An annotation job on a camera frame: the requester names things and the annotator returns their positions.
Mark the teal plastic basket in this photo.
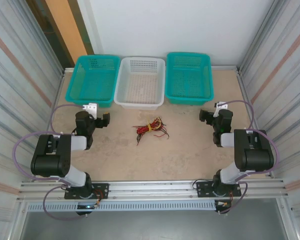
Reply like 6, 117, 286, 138
65, 54, 121, 109
164, 51, 215, 106

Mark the white plastic basket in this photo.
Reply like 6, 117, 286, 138
113, 56, 166, 111

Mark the orange wooden door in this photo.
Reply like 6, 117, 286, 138
26, 0, 95, 68

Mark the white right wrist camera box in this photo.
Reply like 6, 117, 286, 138
213, 101, 229, 118

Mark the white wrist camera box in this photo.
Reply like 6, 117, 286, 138
81, 102, 99, 119
213, 101, 229, 118

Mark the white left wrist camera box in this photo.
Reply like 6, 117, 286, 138
81, 102, 99, 119

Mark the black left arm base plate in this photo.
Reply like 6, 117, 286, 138
64, 183, 110, 200

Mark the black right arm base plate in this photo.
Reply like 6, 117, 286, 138
196, 180, 242, 199

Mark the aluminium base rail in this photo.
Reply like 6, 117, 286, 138
17, 178, 290, 201

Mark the grey slotted cable duct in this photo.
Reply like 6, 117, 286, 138
26, 201, 217, 212

